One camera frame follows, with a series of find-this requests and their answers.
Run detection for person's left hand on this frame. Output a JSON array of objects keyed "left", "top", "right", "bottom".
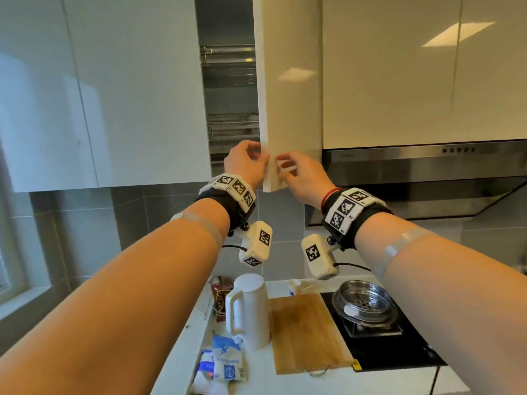
[{"left": 223, "top": 140, "right": 271, "bottom": 190}]

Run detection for person's right hand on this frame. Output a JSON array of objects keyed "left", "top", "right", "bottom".
[{"left": 274, "top": 151, "right": 337, "bottom": 206}]

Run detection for white cabinet door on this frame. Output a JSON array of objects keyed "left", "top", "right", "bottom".
[{"left": 252, "top": 0, "right": 324, "bottom": 193}]

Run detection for person's right forearm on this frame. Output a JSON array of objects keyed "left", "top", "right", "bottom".
[{"left": 353, "top": 211, "right": 527, "bottom": 395}]

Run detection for person's left forearm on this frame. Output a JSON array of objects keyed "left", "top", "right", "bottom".
[{"left": 0, "top": 198, "right": 231, "bottom": 395}]

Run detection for marker-covered black wristband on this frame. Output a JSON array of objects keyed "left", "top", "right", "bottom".
[
  {"left": 194, "top": 173, "right": 258, "bottom": 232},
  {"left": 321, "top": 187, "right": 393, "bottom": 250}
]

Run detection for clear tape strip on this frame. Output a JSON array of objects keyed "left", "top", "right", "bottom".
[
  {"left": 371, "top": 228, "right": 438, "bottom": 281},
  {"left": 170, "top": 211, "right": 224, "bottom": 248}
]

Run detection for white marker tracker box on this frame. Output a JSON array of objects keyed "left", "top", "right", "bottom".
[
  {"left": 238, "top": 220, "right": 273, "bottom": 268},
  {"left": 301, "top": 233, "right": 341, "bottom": 281}
]

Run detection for stainless steel range hood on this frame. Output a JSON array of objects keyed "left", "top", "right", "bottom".
[{"left": 306, "top": 140, "right": 527, "bottom": 227}]

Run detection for dark red carton box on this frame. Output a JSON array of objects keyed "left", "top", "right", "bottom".
[{"left": 210, "top": 276, "right": 234, "bottom": 322}]

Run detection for white electric kettle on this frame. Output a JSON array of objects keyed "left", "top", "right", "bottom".
[{"left": 225, "top": 273, "right": 271, "bottom": 352}]

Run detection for stainless steel steamer pot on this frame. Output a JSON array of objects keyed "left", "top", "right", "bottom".
[{"left": 332, "top": 280, "right": 399, "bottom": 326}]

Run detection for wooden cutting board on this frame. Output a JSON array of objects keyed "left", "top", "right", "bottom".
[{"left": 268, "top": 293, "right": 355, "bottom": 376}]

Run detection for blue and white packet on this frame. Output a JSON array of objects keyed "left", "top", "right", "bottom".
[
  {"left": 199, "top": 349, "right": 215, "bottom": 380},
  {"left": 212, "top": 335, "right": 246, "bottom": 382}
]

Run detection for black cooktop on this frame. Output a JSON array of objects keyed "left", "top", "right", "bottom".
[{"left": 321, "top": 289, "right": 448, "bottom": 373}]

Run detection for metal wire cabinet rack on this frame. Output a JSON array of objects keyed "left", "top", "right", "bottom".
[
  {"left": 207, "top": 114, "right": 260, "bottom": 141},
  {"left": 200, "top": 44, "right": 256, "bottom": 65}
]

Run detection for red wrist bracelet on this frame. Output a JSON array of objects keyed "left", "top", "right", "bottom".
[{"left": 320, "top": 187, "right": 343, "bottom": 213}]

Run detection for white glossy wall cabinet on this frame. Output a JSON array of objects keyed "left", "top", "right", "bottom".
[
  {"left": 0, "top": 0, "right": 213, "bottom": 193},
  {"left": 322, "top": 0, "right": 527, "bottom": 150}
]

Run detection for black cable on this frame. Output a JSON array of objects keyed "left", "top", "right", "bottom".
[{"left": 427, "top": 365, "right": 442, "bottom": 395}]

